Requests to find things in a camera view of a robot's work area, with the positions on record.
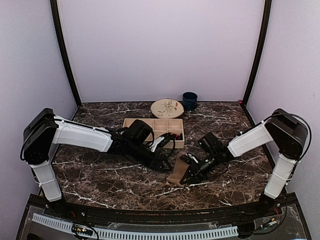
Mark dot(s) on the argyle black red orange sock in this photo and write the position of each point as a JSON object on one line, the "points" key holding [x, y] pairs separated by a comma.
{"points": [[176, 136]]}

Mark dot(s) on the dark blue mug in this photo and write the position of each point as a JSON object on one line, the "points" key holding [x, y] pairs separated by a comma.
{"points": [[189, 101]]}

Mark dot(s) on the right black frame post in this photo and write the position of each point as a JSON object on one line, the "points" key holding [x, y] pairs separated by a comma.
{"points": [[259, 51]]}

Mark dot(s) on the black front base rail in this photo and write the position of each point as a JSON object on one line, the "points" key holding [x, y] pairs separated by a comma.
{"points": [[99, 215]]}

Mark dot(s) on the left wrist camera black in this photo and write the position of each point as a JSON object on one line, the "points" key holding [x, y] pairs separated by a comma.
{"points": [[138, 131]]}

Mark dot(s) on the cream floral ceramic plate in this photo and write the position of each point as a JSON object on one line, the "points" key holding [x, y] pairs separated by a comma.
{"points": [[167, 109]]}

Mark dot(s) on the left black frame post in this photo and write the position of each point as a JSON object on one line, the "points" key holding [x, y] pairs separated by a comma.
{"points": [[63, 52]]}

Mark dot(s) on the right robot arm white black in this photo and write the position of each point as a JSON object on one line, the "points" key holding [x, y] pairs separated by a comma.
{"points": [[290, 133]]}

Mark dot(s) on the wooden compartment tray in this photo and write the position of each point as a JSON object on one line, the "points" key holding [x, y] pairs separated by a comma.
{"points": [[160, 127]]}

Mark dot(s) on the plain brown sock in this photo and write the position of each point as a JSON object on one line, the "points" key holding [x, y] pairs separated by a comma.
{"points": [[179, 170]]}

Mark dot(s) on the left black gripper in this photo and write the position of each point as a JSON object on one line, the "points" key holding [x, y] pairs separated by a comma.
{"points": [[157, 165]]}

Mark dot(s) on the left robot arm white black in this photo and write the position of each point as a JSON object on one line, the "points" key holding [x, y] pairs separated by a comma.
{"points": [[47, 130]]}

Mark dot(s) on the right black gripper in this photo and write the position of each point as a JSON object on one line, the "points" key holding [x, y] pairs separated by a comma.
{"points": [[195, 170]]}

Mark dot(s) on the white slotted cable duct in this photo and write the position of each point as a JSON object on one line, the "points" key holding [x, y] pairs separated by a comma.
{"points": [[82, 231]]}

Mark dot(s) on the black frame post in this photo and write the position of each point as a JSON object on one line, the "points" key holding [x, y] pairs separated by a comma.
{"points": [[259, 51], [63, 52]]}

